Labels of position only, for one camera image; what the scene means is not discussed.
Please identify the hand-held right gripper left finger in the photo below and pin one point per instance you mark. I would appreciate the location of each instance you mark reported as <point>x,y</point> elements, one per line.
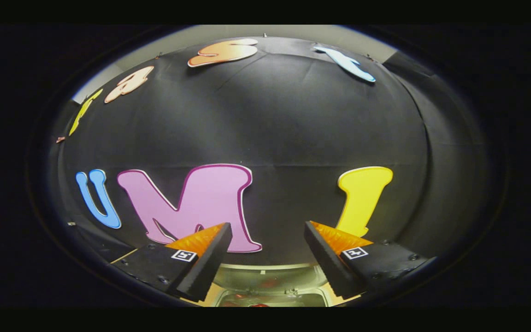
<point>208,263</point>

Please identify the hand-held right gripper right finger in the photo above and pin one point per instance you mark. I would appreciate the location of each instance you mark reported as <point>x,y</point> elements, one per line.
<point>324,260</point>

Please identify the pale green desktop garbage bin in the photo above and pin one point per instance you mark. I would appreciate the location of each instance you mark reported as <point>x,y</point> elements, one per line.
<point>270,276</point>

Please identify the wooden desktop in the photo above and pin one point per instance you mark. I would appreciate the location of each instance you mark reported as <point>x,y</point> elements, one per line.
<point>212,295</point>

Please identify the black backdrop cloth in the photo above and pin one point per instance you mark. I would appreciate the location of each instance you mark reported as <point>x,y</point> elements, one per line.
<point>293,120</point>

